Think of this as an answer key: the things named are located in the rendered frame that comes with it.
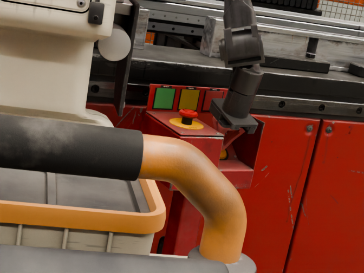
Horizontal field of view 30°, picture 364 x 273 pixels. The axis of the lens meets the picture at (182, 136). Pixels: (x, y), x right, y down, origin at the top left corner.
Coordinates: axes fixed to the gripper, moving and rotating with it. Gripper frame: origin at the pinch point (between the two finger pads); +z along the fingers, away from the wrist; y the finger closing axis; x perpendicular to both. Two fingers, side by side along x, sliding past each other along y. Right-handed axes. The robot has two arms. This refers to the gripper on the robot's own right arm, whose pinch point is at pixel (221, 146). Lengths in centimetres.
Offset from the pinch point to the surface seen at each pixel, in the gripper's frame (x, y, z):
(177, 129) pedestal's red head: 14.3, -2.8, -6.3
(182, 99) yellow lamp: 6.9, 9.8, -5.8
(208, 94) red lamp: 0.6, 10.2, -7.0
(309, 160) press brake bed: -36.2, 9.2, 11.6
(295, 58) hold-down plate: -31.2, 23.4, -10.6
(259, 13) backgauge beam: -39, 54, -9
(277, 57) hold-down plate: -25.4, 23.2, -10.6
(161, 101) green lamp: 12.1, 9.6, -5.4
